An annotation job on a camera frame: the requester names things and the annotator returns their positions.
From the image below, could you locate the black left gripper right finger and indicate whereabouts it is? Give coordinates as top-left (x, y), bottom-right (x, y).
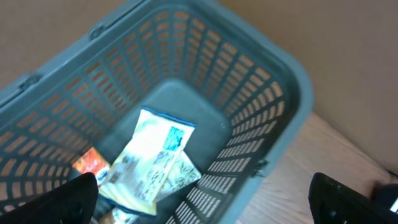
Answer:
top-left (308, 172), bottom-right (397, 224)

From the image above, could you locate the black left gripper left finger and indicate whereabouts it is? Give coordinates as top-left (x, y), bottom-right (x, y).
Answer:
top-left (1, 172), bottom-right (99, 224)

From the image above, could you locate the small orange snack packet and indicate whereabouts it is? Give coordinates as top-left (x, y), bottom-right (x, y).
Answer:
top-left (72, 147), bottom-right (111, 187)

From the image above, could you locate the white blue snack bag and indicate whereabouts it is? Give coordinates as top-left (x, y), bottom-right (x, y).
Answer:
top-left (99, 106), bottom-right (196, 208)

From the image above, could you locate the white cream tube gold cap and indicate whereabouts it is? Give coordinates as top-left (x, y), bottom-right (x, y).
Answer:
top-left (99, 152), bottom-right (201, 223)

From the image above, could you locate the grey plastic shopping basket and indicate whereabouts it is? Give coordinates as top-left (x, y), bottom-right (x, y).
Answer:
top-left (1, 1), bottom-right (313, 223)

